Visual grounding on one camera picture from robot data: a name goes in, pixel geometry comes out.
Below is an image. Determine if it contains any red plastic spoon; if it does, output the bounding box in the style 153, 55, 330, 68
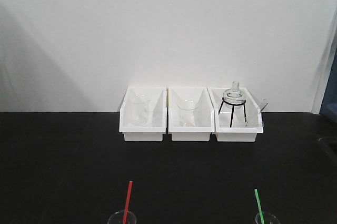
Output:
123, 180, 133, 224

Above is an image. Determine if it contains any green plastic spoon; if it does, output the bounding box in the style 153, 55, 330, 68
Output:
254, 189, 265, 224

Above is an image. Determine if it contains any glass beaker in middle bin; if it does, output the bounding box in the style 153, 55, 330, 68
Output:
177, 100, 199, 127

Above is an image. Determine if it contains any glass beaker in bin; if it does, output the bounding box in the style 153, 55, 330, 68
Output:
177, 100, 199, 127
128, 94, 150, 126

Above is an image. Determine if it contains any middle white plastic bin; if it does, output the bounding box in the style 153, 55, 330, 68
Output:
168, 87, 215, 142

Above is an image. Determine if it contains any white plastic bin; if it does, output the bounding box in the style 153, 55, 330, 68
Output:
207, 87, 263, 142
119, 86, 167, 142
168, 87, 215, 142

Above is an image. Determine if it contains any left white plastic bin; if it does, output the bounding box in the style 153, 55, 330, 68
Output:
119, 86, 167, 142

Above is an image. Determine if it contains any glass beaker in left bin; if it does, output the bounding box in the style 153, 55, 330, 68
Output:
128, 94, 150, 126

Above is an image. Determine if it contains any round glass flask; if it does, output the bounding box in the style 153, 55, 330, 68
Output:
223, 81, 246, 105

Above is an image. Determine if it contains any right white plastic bin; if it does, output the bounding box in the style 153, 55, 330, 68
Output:
207, 87, 263, 142

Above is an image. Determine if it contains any clear glass test tube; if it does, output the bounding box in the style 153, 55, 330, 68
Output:
245, 99, 269, 128

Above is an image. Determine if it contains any left front glass beaker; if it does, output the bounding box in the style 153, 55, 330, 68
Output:
107, 210, 137, 224

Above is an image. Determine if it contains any right front glass beaker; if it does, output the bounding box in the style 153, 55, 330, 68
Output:
255, 211, 280, 224

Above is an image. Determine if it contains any black wire tripod stand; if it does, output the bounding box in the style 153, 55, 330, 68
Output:
218, 97, 247, 127

